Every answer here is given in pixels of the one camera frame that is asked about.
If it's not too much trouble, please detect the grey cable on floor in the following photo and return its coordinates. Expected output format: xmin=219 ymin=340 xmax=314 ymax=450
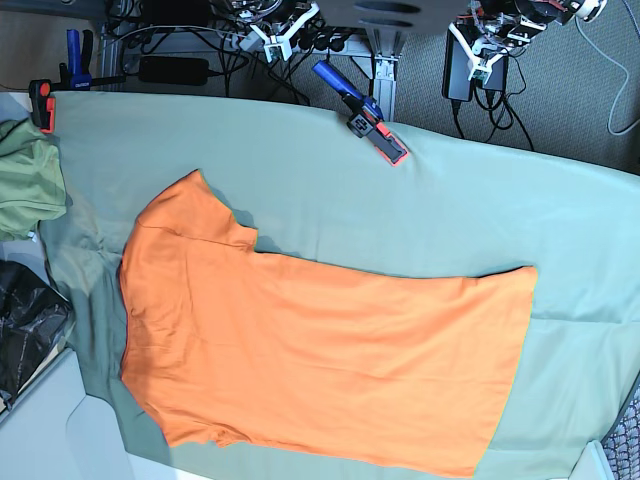
xmin=574 ymin=9 xmax=640 ymax=135

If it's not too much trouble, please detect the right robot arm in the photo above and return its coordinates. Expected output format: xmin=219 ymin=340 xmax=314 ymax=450
xmin=210 ymin=0 xmax=320 ymax=63

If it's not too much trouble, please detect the green table cloth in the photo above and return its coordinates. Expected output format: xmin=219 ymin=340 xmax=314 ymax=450
xmin=40 ymin=92 xmax=639 ymax=479

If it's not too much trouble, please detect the black power adapter right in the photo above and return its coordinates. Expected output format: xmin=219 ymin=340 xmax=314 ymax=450
xmin=442 ymin=32 xmax=472 ymax=102

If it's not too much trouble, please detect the blue clamp at centre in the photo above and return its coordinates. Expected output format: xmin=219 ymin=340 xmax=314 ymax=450
xmin=312 ymin=60 xmax=409 ymax=166

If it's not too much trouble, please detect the green garment pile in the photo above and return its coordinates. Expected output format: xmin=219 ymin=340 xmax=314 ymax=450
xmin=1 ymin=119 xmax=67 ymax=241

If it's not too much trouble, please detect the blue clamp at left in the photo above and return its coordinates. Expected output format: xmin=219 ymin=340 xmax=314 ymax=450
xmin=28 ymin=29 xmax=126 ymax=134

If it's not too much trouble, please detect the blue clamp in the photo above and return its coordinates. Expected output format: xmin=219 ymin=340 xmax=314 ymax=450
xmin=312 ymin=60 xmax=409 ymax=166
xmin=28 ymin=29 xmax=126 ymax=134

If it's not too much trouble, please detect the black power adapter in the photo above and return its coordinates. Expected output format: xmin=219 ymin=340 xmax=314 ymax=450
xmin=442 ymin=32 xmax=472 ymax=102
xmin=482 ymin=56 xmax=509 ymax=92

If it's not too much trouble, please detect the aluminium frame post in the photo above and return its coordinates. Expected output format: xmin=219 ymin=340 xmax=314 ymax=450
xmin=366 ymin=27 xmax=406 ymax=122

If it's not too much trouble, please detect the black power brick left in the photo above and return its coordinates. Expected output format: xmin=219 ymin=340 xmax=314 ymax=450
xmin=138 ymin=56 xmax=209 ymax=86

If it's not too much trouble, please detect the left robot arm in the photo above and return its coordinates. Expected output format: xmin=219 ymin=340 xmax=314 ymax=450
xmin=448 ymin=0 xmax=607 ymax=84

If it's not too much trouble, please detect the black plastic bag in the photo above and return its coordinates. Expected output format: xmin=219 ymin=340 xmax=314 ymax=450
xmin=1 ymin=260 xmax=72 ymax=410

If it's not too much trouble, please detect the orange T-shirt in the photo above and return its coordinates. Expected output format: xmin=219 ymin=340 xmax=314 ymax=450
xmin=119 ymin=171 xmax=538 ymax=478

